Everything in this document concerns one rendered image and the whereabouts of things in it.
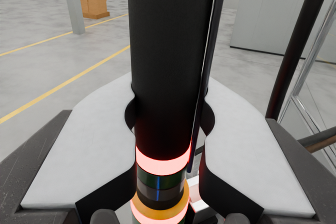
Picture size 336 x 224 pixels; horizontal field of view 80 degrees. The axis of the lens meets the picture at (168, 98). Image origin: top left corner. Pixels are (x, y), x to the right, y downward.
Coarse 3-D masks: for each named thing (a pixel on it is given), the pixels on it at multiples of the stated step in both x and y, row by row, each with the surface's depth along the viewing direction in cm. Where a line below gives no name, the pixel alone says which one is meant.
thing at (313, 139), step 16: (304, 0) 11; (320, 0) 11; (304, 16) 12; (304, 32) 12; (288, 48) 13; (288, 64) 13; (288, 80) 14; (272, 96) 15; (272, 112) 15; (304, 144) 22
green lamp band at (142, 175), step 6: (138, 168) 12; (186, 168) 13; (138, 174) 12; (144, 174) 12; (150, 174) 11; (174, 174) 12; (180, 174) 12; (144, 180) 12; (150, 180) 12; (156, 180) 12; (162, 180) 12; (168, 180) 12; (174, 180) 12; (180, 180) 12; (150, 186) 12; (156, 186) 12; (162, 186) 12; (168, 186) 12
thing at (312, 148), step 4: (332, 136) 25; (324, 140) 24; (328, 140) 24; (332, 140) 25; (312, 144) 23; (316, 144) 24; (320, 144) 24; (324, 144) 24; (328, 144) 24; (308, 148) 23; (312, 148) 23; (316, 148) 23; (320, 148) 24; (312, 152) 23
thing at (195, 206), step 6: (192, 180) 19; (192, 204) 17; (198, 204) 17; (204, 204) 17; (192, 210) 16; (198, 210) 16; (204, 210) 17; (210, 210) 17; (186, 216) 18; (192, 216) 17; (198, 216) 17; (204, 216) 17; (210, 216) 18; (186, 222) 18; (192, 222) 17; (198, 222) 17; (204, 222) 18; (210, 222) 18; (216, 222) 18
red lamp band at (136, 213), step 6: (132, 204) 14; (186, 204) 14; (132, 210) 14; (138, 216) 14; (144, 216) 13; (174, 216) 13; (180, 216) 14; (144, 222) 14; (150, 222) 13; (156, 222) 13; (162, 222) 13; (168, 222) 13; (174, 222) 14
